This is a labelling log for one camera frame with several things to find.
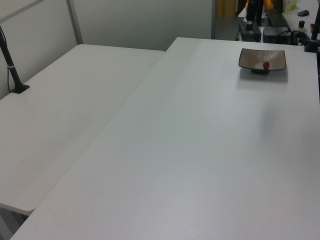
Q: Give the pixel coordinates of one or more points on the red strawberry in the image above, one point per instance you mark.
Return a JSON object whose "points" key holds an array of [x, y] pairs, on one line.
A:
{"points": [[266, 65]]}

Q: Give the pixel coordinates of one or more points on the brown square ceramic plate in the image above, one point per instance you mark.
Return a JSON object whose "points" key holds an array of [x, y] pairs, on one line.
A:
{"points": [[252, 58]]}

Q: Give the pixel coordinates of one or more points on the black power supply box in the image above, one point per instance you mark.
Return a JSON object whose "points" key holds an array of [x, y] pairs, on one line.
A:
{"points": [[250, 35]]}

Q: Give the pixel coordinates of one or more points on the yellow panel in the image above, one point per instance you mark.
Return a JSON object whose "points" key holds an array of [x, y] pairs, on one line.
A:
{"points": [[225, 8]]}

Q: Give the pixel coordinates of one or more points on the black monitor stand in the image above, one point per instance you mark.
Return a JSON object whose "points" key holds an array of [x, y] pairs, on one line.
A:
{"points": [[251, 15]]}

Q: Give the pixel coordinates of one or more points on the black controller box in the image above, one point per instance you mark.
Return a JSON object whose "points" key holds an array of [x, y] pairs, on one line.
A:
{"points": [[276, 35]]}

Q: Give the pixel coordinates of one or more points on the black keyboard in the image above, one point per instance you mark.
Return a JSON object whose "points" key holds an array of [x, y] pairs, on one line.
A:
{"points": [[277, 18]]}

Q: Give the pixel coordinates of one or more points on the orange object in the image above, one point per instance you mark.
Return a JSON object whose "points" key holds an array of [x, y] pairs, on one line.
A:
{"points": [[268, 3]]}

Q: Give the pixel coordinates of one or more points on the emergency stop button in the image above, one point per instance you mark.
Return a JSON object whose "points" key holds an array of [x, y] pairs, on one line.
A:
{"points": [[302, 24]]}

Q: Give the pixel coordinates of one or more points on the green white carton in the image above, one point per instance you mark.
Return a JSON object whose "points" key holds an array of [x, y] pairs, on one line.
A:
{"points": [[290, 5]]}

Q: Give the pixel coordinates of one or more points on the dark computer mouse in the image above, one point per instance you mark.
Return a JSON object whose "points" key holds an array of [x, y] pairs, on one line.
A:
{"points": [[303, 13]]}

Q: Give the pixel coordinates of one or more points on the grey aluminium partition post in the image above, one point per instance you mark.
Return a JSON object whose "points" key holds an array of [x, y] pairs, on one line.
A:
{"points": [[213, 20], [74, 22]]}

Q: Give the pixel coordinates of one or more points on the black camera pole with band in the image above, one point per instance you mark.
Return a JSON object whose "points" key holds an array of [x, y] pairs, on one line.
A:
{"points": [[13, 73]]}

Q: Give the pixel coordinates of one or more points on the black clamped camera pole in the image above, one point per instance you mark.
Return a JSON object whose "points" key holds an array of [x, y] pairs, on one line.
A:
{"points": [[315, 30]]}

